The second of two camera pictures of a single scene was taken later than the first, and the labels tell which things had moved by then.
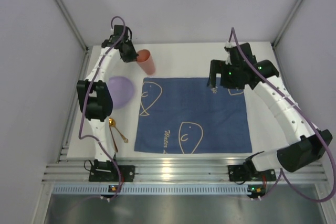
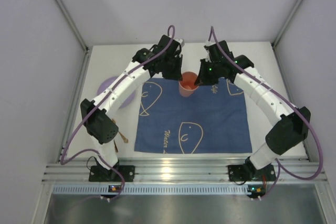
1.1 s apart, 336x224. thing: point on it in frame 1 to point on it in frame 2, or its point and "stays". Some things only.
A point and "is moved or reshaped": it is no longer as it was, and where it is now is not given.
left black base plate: [129, 171] stays
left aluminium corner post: [64, 9] stays
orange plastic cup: [145, 59] is moved or reshaped
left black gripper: [128, 53] to [172, 64]
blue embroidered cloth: [184, 115] stays
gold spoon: [112, 123] stays
